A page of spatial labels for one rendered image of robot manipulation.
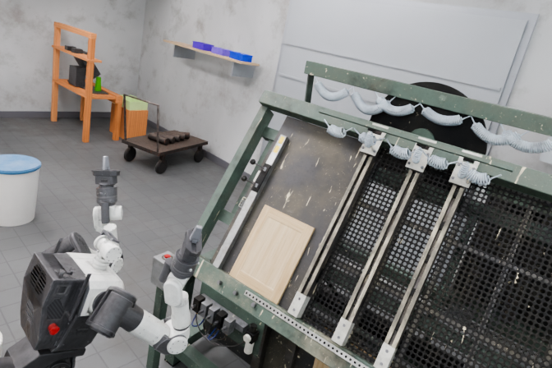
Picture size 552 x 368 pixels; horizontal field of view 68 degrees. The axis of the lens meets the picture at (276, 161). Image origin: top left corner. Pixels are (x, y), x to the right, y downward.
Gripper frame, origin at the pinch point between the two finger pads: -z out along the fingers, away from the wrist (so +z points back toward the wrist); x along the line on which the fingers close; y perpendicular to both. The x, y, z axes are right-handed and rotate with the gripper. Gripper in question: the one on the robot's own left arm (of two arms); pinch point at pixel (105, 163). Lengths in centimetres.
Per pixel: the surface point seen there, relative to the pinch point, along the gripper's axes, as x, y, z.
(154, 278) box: -7, -58, 77
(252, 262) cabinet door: 51, -70, 67
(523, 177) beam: 192, -50, 7
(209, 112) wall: -143, -537, -31
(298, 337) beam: 83, -42, 96
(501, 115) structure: 196, -101, -24
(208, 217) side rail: 17, -87, 45
